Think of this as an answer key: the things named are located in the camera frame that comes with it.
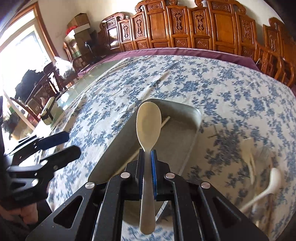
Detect cream plastic fork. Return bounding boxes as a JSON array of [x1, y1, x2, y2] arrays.
[[240, 138, 256, 185]]

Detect beige box with black band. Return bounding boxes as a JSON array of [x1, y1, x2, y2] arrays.
[[41, 97, 58, 125]]

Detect rectangular metal tray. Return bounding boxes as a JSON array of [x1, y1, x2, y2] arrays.
[[88, 98, 202, 229]]

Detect carved wooden sofa bench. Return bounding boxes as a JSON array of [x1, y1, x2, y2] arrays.
[[77, 0, 282, 79]]

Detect white ceramic soup spoon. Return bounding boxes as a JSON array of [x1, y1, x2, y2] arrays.
[[240, 168, 281, 213]]

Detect blue floral tablecloth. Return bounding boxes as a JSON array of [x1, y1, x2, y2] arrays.
[[47, 55, 295, 240]]

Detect carved wooden armchair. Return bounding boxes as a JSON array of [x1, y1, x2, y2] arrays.
[[254, 17, 295, 88]]

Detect stacked cardboard boxes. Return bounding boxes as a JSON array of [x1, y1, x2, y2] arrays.
[[64, 13, 91, 60]]

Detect dark wooden dining chair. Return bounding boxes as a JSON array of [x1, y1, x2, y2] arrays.
[[11, 63, 70, 122]]

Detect person's left hand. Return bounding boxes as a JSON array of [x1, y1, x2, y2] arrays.
[[1, 200, 52, 228]]

